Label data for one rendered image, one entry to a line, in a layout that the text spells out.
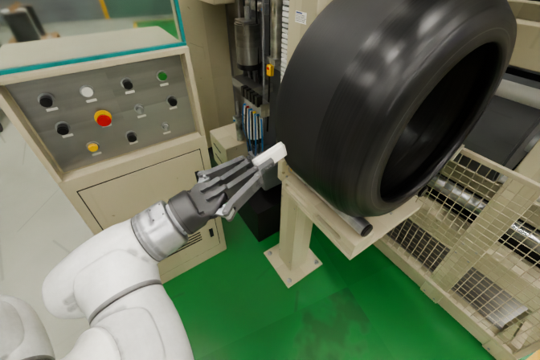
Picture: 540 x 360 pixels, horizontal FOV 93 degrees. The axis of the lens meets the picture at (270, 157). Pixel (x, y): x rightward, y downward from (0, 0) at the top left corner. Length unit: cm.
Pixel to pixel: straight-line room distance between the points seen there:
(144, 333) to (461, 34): 64
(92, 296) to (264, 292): 128
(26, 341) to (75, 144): 62
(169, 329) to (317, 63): 51
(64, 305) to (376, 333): 145
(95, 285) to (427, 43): 62
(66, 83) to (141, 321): 79
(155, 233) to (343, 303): 137
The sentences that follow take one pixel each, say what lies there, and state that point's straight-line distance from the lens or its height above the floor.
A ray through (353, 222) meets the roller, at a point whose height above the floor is 91.
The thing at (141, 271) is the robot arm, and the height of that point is 116.
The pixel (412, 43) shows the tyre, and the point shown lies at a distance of 51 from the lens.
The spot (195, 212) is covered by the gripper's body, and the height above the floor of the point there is 119.
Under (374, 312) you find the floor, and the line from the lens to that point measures 172.
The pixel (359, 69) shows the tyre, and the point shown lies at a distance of 50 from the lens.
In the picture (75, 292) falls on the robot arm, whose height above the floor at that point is 116.
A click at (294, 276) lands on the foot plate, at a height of 1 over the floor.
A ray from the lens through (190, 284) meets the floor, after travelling 175.
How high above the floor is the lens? 153
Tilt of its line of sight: 39 degrees down
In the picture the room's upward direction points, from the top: straight up
